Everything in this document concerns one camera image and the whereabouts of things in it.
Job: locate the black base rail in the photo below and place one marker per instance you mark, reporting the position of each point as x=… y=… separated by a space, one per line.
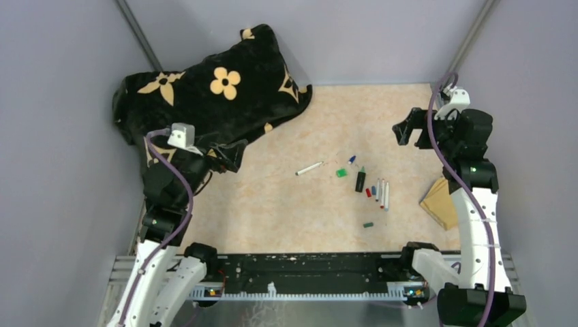
x=314 y=273

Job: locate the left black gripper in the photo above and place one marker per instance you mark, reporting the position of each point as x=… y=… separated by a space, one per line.
x=221 y=157

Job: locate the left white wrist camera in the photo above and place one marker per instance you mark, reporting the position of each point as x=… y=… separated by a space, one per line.
x=182 y=136

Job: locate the black green highlighter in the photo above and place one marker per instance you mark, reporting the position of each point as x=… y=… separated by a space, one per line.
x=360 y=180

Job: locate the grey cable duct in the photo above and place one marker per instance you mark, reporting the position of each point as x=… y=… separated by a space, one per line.
x=392 y=296

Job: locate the white green-tip pen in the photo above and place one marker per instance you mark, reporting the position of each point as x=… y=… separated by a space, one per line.
x=308 y=168

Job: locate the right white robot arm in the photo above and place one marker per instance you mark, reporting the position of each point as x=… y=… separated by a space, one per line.
x=478 y=292

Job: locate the white light-blue pen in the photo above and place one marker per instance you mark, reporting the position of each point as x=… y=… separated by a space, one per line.
x=386 y=196

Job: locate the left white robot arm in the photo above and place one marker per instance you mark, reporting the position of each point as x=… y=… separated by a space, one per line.
x=146 y=301

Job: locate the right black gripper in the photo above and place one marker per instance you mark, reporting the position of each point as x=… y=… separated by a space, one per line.
x=417 y=119

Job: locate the bright green square cap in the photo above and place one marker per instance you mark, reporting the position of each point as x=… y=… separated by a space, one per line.
x=341 y=173

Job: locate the black floral plush blanket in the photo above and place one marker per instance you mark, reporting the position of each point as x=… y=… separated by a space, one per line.
x=241 y=93

